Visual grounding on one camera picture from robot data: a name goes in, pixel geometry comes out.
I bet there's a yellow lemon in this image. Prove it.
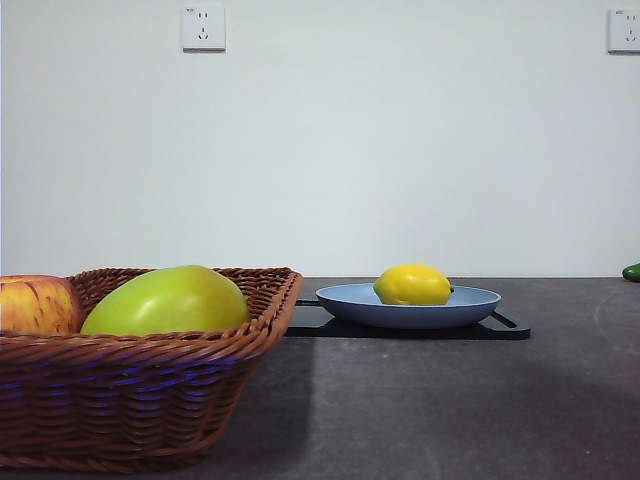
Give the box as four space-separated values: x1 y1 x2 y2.
372 263 455 307

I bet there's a light blue round plate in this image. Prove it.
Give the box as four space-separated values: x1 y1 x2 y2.
315 282 503 330

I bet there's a brown woven wicker basket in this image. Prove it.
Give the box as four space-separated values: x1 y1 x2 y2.
0 266 305 474

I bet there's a black rectangular mat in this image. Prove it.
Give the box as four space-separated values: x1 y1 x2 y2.
283 297 532 341

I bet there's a green mango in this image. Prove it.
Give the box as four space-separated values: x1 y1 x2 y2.
80 264 252 338

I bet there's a red yellow apple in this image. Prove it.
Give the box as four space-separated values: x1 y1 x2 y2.
0 274 84 337

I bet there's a white wall socket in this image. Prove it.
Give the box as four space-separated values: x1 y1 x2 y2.
181 4 227 54
607 7 640 56

